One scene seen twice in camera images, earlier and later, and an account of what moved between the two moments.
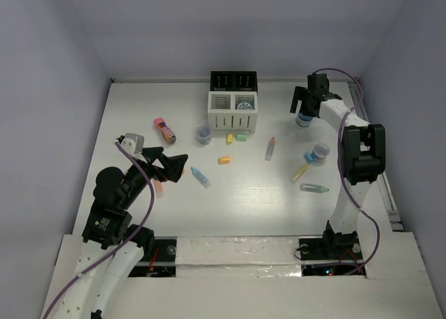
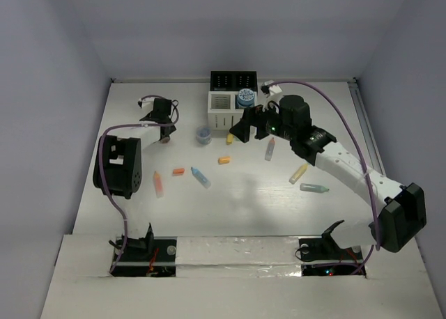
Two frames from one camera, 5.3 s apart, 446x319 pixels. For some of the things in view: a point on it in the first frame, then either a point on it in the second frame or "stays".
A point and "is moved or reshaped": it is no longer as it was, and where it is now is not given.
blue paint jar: [303, 120] is moved or reshaped
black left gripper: [173, 165] -> [171, 131]
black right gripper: [298, 96] -> [242, 129]
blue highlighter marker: [201, 177] stays
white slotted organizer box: [232, 112] stays
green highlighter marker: [310, 187] stays
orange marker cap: [224, 160] stays
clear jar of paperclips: [204, 134] stays
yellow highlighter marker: [298, 175] stays
